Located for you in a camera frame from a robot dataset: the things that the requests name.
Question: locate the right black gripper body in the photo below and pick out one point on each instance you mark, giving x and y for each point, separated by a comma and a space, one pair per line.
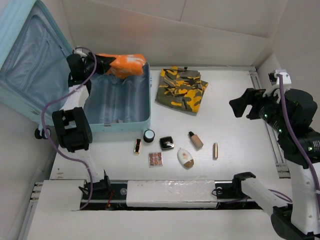
263, 107

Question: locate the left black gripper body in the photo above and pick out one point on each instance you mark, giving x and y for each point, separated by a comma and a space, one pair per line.
90, 64

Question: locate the orange tie-dye garment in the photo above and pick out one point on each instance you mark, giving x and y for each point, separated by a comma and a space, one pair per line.
125, 65

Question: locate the beige foundation bottle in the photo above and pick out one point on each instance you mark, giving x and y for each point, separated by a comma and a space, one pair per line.
196, 141

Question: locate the camouflage yellow green garment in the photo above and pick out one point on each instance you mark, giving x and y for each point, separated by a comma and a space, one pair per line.
181, 89

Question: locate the black square compact case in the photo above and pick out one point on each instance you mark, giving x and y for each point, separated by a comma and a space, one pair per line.
166, 143

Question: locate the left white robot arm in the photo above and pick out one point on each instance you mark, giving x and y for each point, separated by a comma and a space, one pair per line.
71, 124

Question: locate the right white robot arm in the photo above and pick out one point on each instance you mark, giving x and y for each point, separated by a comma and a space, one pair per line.
290, 116

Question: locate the rose gold lipstick tube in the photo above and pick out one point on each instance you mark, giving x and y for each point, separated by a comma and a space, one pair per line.
215, 151

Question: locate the white oval sunscreen bottle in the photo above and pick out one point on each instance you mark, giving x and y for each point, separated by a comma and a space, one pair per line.
185, 158

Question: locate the eyeshadow palette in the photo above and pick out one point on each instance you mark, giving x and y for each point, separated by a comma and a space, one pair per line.
155, 159

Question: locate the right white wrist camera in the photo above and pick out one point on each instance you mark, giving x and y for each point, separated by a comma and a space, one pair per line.
278, 78

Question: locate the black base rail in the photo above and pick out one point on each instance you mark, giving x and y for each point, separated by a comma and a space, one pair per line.
160, 195

